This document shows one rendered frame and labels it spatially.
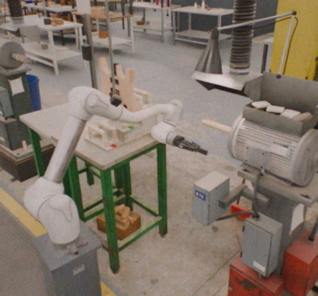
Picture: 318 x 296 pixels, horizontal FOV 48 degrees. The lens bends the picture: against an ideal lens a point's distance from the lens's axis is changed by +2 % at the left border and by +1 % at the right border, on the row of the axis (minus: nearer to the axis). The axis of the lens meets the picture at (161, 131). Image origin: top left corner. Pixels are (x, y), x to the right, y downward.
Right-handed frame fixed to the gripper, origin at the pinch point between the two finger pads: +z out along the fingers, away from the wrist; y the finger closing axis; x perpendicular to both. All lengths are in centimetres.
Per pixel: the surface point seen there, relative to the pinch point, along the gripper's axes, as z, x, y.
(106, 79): -77, 28, 13
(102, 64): -81, 38, 14
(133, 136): -55, -7, 6
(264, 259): 58, -29, 21
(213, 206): 36, -7, 36
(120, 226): -69, -90, -1
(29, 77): -329, -26, -55
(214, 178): 31.3, 4.6, 31.5
